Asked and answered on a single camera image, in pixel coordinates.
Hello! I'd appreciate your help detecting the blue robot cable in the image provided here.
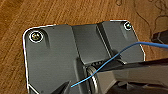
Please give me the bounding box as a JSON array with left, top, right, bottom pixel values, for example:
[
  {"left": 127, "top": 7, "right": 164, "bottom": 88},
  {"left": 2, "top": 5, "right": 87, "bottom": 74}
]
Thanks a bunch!
[{"left": 70, "top": 41, "right": 168, "bottom": 89}]

